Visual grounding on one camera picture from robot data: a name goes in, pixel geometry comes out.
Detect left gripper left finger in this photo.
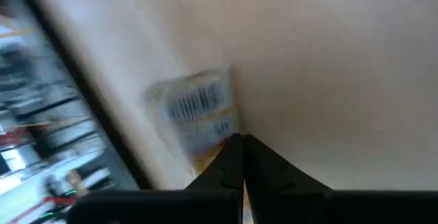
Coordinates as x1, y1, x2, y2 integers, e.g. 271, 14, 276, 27
66, 133, 244, 224

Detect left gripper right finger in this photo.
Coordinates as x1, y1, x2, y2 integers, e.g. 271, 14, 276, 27
244, 134, 438, 224

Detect yellow green crayon pack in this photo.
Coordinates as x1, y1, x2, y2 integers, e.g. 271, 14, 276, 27
143, 65, 242, 175

